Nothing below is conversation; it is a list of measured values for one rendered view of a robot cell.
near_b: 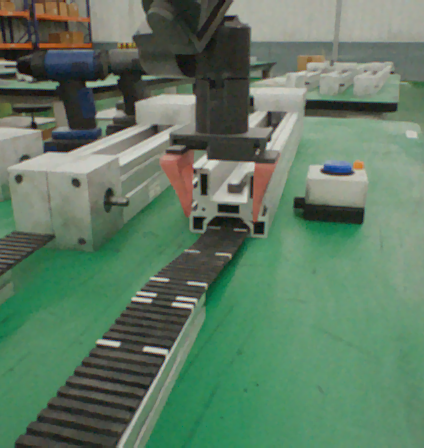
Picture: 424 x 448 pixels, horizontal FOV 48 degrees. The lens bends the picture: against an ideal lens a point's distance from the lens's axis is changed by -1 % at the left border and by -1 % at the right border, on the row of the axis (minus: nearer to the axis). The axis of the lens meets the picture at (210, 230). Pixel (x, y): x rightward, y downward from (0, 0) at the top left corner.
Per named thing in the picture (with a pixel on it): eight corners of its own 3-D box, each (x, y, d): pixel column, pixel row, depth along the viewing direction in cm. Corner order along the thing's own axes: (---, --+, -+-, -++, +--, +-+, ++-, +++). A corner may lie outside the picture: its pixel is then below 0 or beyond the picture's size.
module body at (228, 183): (267, 238, 60) (270, 171, 57) (189, 231, 62) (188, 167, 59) (302, 133, 133) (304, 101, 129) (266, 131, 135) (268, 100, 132)
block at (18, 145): (15, 204, 73) (6, 141, 70) (-38, 195, 77) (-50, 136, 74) (59, 187, 82) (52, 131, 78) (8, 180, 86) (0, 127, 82)
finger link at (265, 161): (219, 208, 58) (219, 130, 55) (278, 213, 57) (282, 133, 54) (205, 227, 52) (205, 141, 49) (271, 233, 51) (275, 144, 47)
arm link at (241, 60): (227, 12, 44) (263, 15, 48) (173, 15, 48) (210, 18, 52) (226, 90, 46) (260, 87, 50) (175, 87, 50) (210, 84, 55)
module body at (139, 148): (124, 226, 64) (120, 163, 61) (56, 220, 66) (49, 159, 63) (235, 130, 137) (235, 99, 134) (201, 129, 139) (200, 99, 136)
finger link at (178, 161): (178, 205, 60) (177, 129, 56) (235, 209, 58) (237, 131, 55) (160, 223, 53) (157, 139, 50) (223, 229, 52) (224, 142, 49)
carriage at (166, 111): (191, 140, 91) (191, 103, 88) (136, 138, 93) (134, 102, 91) (211, 127, 105) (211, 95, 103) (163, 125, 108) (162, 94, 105)
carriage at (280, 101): (301, 124, 109) (303, 93, 107) (253, 122, 112) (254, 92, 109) (304, 115, 124) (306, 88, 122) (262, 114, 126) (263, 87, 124)
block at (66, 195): (113, 254, 55) (106, 173, 52) (18, 245, 58) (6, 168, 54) (141, 227, 63) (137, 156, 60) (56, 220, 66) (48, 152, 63)
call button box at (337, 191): (363, 224, 64) (369, 179, 62) (291, 219, 67) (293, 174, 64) (360, 206, 72) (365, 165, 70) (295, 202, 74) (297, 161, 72)
